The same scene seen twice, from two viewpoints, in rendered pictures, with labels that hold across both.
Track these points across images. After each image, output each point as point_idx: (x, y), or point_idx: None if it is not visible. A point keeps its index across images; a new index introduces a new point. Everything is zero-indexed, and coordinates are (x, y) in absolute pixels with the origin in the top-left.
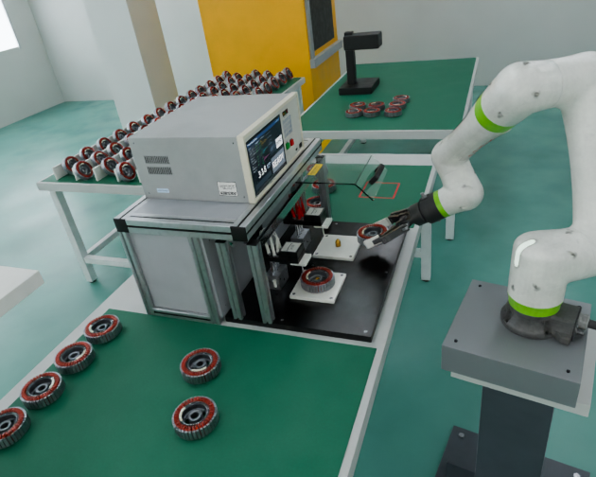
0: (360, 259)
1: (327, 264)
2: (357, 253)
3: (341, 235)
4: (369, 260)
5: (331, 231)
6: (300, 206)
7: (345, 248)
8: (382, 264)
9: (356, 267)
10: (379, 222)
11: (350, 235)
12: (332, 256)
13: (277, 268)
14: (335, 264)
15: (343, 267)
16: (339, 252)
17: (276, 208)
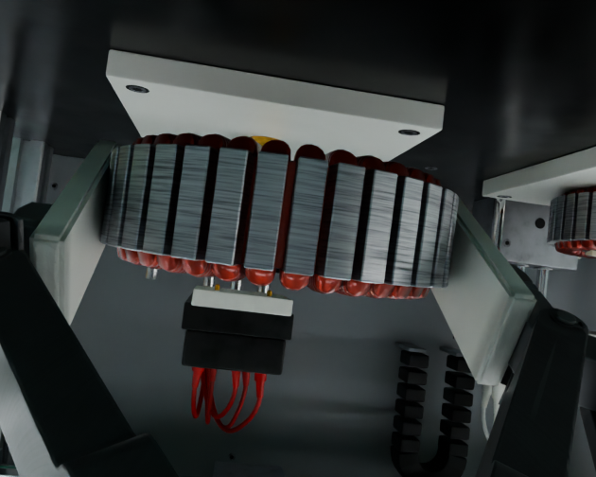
0: (436, 83)
1: (442, 150)
2: (330, 84)
3: (103, 101)
4: (472, 57)
5: (78, 114)
6: (236, 379)
7: (298, 131)
8: None
9: (538, 105)
10: (93, 258)
11: (79, 79)
12: (383, 159)
13: (511, 263)
14: (453, 140)
15: (504, 130)
16: (343, 146)
17: (174, 299)
